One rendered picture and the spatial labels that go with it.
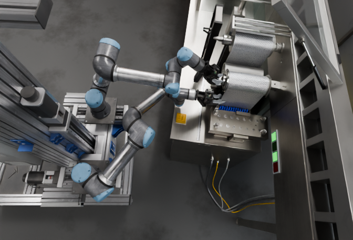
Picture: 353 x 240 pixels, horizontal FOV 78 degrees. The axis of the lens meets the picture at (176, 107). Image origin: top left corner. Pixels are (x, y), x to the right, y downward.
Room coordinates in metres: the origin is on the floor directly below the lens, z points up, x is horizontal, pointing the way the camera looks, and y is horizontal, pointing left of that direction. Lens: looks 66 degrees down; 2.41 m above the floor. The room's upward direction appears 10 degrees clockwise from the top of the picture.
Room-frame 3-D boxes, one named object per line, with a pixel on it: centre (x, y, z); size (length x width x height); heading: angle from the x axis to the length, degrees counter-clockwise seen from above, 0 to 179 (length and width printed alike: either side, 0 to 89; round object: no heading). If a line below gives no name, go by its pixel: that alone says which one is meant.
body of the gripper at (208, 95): (0.71, -0.17, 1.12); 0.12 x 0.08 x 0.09; 91
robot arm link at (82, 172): (0.10, 0.49, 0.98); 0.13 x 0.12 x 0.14; 59
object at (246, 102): (0.71, -0.40, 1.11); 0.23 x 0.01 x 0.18; 91
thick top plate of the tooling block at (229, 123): (0.59, -0.44, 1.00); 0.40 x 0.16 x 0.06; 91
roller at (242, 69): (0.89, -0.40, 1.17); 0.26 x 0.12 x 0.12; 91
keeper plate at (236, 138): (0.50, -0.46, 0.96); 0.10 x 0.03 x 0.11; 91
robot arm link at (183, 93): (0.70, -0.01, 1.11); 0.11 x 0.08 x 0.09; 91
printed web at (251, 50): (0.90, -0.40, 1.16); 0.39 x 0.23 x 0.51; 1
